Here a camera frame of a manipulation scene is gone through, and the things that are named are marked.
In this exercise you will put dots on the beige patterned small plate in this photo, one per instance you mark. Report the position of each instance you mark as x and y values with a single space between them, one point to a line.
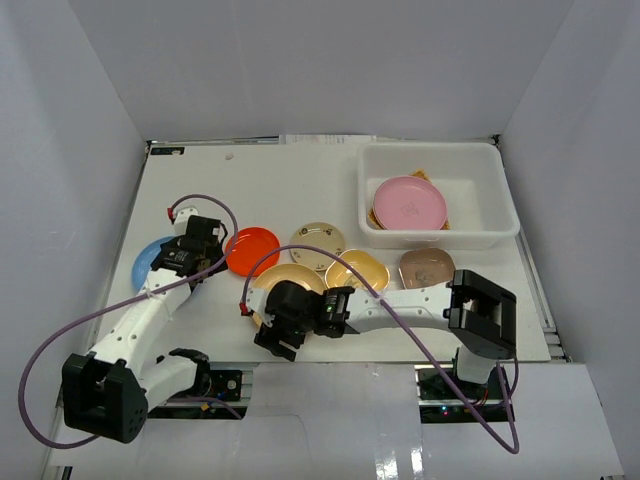
321 235

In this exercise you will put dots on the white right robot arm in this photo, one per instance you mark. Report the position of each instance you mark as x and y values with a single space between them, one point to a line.
477 311

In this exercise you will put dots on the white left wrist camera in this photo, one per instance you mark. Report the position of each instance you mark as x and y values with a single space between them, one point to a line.
179 218

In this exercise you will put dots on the brown square panda dish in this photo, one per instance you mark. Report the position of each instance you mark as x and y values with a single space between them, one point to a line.
425 268

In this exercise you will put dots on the pink round plate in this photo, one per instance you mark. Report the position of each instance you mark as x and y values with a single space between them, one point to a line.
410 204

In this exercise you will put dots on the blue round plate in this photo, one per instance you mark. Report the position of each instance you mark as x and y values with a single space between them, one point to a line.
142 264

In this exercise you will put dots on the woven bamboo fan tray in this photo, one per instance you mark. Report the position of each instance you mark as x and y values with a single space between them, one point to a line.
421 174

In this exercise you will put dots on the white plastic bin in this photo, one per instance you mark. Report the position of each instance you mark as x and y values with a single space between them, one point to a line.
449 195

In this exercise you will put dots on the orange round plate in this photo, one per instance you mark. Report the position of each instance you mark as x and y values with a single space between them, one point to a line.
252 244

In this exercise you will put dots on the black label sticker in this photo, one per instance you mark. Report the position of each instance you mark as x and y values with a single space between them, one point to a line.
166 151

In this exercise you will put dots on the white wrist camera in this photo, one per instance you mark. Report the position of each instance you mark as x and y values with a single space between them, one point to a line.
253 305
179 218

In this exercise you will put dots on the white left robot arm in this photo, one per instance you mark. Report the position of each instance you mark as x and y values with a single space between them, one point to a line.
109 391

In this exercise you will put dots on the yellow square panda dish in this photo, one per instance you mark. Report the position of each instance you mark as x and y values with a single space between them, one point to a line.
373 271

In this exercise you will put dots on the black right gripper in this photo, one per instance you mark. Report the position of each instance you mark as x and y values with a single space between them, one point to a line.
270 337

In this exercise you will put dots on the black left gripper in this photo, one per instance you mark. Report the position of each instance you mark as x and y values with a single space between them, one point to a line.
201 229

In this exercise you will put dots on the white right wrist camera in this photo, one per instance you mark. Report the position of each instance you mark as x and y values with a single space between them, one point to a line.
253 305

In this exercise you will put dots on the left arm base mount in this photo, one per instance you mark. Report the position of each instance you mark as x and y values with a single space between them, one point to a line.
221 398

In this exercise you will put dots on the yellow round bear plate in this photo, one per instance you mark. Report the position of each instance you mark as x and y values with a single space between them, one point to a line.
294 272

